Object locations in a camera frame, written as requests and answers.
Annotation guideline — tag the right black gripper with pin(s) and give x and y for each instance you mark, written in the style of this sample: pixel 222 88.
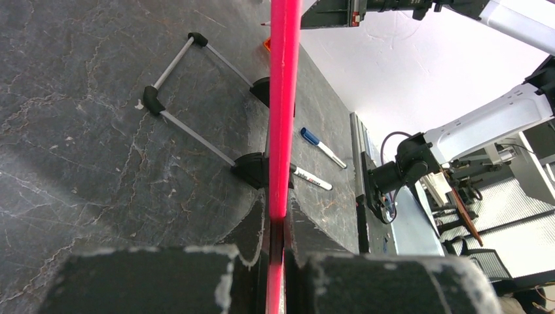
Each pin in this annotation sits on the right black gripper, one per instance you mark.
pixel 338 13

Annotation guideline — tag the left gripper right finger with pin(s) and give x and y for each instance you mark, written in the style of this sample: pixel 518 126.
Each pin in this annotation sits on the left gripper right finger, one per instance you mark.
pixel 321 276

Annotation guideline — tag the blue whiteboard marker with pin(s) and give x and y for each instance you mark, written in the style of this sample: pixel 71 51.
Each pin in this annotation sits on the blue whiteboard marker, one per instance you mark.
pixel 313 140

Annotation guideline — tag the black whiteboard marker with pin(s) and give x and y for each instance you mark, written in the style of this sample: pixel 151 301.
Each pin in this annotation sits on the black whiteboard marker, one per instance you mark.
pixel 310 177

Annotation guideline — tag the whiteboard wire stand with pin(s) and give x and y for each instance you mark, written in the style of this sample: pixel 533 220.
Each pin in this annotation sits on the whiteboard wire stand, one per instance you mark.
pixel 215 114

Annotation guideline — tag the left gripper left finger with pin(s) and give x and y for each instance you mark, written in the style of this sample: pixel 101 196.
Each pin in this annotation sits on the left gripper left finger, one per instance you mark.
pixel 228 277

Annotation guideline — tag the pink framed whiteboard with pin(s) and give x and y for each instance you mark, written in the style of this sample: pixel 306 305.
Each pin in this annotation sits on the pink framed whiteboard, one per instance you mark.
pixel 284 49

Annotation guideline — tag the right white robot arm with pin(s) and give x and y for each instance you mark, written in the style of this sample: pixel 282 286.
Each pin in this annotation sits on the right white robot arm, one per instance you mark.
pixel 523 107

